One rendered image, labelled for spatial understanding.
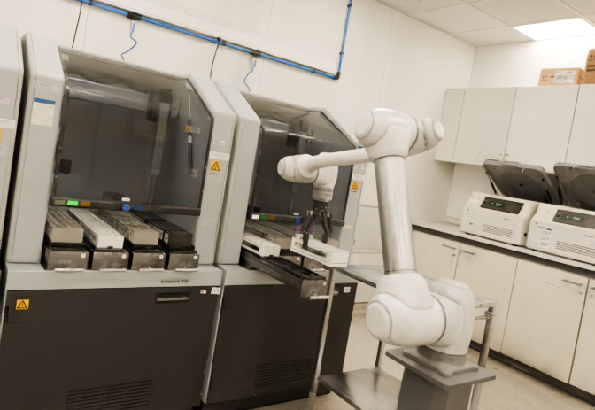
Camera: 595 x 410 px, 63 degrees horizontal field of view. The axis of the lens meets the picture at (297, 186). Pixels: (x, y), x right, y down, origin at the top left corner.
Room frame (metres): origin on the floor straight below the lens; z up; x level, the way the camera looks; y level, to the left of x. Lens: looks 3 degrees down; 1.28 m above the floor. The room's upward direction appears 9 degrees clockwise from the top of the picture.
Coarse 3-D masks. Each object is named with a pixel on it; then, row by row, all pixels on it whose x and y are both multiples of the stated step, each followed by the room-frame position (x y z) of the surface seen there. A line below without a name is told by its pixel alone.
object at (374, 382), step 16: (352, 272) 2.18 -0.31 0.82; (368, 272) 2.24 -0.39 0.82; (480, 304) 1.98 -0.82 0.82; (496, 304) 2.05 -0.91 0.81; (320, 336) 2.27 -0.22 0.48; (320, 352) 2.26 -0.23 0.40; (480, 352) 2.07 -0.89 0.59; (320, 368) 2.27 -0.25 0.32; (368, 368) 2.47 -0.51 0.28; (336, 384) 2.22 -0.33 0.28; (352, 384) 2.25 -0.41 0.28; (368, 384) 2.28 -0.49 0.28; (384, 384) 2.31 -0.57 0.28; (400, 384) 2.33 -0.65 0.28; (480, 384) 2.05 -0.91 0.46; (352, 400) 2.09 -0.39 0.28; (368, 400) 2.11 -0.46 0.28; (384, 400) 2.14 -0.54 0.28
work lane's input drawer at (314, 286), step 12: (240, 252) 2.35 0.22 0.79; (252, 252) 2.28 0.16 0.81; (252, 264) 2.25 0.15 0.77; (264, 264) 2.17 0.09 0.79; (276, 264) 2.11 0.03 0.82; (288, 264) 2.21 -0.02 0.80; (276, 276) 2.08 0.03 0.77; (288, 276) 2.02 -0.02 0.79; (300, 276) 1.97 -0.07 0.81; (312, 276) 1.98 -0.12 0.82; (324, 276) 2.02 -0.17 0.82; (300, 288) 1.94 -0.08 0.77; (312, 288) 1.97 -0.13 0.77; (324, 288) 2.00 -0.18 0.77
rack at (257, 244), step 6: (246, 234) 2.47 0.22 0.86; (246, 240) 2.35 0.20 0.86; (252, 240) 2.33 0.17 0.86; (258, 240) 2.35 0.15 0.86; (264, 240) 2.39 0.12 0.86; (246, 246) 2.34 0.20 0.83; (252, 246) 2.44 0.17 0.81; (258, 246) 2.44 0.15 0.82; (264, 246) 2.23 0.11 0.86; (270, 246) 2.25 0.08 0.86; (276, 246) 2.27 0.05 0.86; (258, 252) 2.25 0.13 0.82; (264, 252) 2.23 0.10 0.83; (270, 252) 2.25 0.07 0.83; (276, 252) 2.27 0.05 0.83
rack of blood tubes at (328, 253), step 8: (296, 240) 2.22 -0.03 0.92; (312, 240) 2.25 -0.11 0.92; (296, 248) 2.21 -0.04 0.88; (312, 248) 2.25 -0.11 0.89; (320, 248) 2.08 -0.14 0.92; (328, 248) 2.09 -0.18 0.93; (336, 248) 2.13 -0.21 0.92; (312, 256) 2.11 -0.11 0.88; (320, 256) 2.18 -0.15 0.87; (328, 256) 2.02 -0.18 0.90; (336, 256) 2.03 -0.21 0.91; (344, 256) 2.05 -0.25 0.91; (328, 264) 2.02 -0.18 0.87; (336, 264) 2.03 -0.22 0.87; (344, 264) 2.06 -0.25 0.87
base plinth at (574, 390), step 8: (472, 344) 3.92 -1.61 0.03; (480, 344) 3.86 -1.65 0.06; (488, 352) 3.80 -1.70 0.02; (496, 352) 3.75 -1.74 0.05; (504, 360) 3.68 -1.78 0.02; (512, 360) 3.64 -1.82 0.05; (520, 368) 3.58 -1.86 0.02; (528, 368) 3.53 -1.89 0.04; (536, 376) 3.48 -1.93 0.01; (544, 376) 3.44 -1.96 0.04; (552, 376) 3.39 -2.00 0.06; (552, 384) 3.38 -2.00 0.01; (560, 384) 3.34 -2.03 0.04; (568, 384) 3.30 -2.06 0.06; (568, 392) 3.29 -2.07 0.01; (576, 392) 3.25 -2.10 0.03; (584, 392) 3.22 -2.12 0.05; (584, 400) 3.21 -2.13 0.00; (592, 400) 3.17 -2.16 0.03
